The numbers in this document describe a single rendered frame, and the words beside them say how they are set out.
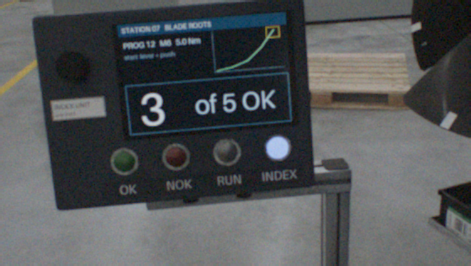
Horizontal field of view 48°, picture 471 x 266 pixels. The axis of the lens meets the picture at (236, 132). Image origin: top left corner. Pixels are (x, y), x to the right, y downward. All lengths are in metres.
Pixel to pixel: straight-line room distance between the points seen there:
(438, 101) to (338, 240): 0.50
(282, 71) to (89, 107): 0.19
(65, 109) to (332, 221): 0.33
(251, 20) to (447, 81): 0.66
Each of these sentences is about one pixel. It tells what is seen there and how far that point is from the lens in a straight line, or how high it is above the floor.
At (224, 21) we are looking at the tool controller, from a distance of 0.51.
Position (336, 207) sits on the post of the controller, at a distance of 0.65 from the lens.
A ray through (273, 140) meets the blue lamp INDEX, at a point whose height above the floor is 1.13.
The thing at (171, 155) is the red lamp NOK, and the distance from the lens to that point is 0.51.
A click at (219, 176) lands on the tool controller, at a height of 1.09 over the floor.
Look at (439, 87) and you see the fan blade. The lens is 1.11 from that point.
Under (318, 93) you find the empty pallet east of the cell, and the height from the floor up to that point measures 0.11.
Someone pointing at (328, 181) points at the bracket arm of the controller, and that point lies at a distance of 0.63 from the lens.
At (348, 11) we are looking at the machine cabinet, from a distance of 6.68.
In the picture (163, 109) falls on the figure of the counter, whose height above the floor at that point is 1.16.
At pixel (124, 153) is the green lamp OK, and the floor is 1.13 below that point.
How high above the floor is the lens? 1.33
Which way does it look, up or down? 23 degrees down
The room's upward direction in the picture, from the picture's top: 4 degrees counter-clockwise
